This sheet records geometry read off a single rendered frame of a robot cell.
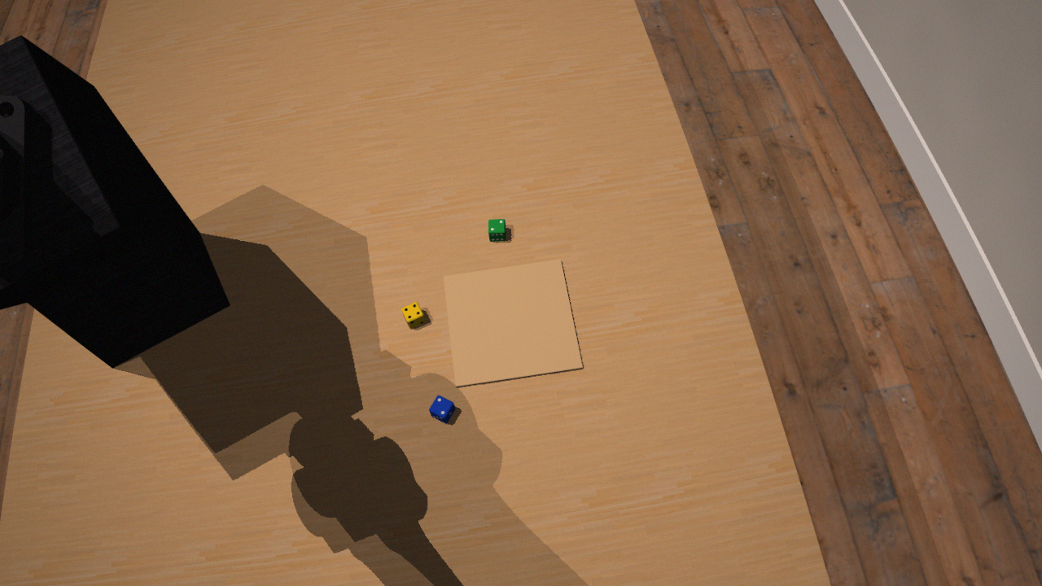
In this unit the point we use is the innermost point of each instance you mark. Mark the blue die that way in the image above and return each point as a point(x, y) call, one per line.
point(442, 409)

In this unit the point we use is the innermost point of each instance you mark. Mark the yellow die with black pips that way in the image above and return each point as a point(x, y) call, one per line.
point(413, 315)

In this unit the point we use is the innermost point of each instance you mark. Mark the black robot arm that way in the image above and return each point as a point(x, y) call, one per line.
point(15, 180)

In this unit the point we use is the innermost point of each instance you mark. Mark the dark green die with grey pips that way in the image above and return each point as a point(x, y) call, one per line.
point(497, 230)

